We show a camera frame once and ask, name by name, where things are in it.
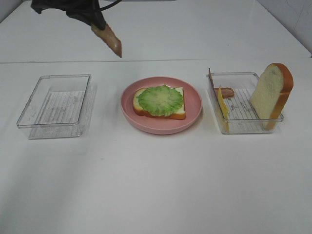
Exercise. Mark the pink round plate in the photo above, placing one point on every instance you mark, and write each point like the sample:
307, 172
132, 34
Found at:
162, 126

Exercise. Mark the green lettuce leaf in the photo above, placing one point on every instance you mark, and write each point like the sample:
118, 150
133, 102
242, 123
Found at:
160, 101

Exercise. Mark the yellow cheese slice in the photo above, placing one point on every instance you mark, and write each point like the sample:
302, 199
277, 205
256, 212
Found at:
224, 110

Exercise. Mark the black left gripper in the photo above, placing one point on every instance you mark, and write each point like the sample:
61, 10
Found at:
86, 11

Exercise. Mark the bread slice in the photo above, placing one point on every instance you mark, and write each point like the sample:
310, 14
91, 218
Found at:
180, 114
271, 94

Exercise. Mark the left clear plastic tray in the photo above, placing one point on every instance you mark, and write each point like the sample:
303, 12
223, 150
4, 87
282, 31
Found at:
60, 106

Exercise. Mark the clear plastic tray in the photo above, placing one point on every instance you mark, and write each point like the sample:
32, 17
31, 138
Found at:
241, 117
60, 106

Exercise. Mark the bacon strip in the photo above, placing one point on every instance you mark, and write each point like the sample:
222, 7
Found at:
109, 38
226, 92

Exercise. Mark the right clear plastic tray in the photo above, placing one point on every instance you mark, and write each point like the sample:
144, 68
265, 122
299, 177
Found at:
241, 117

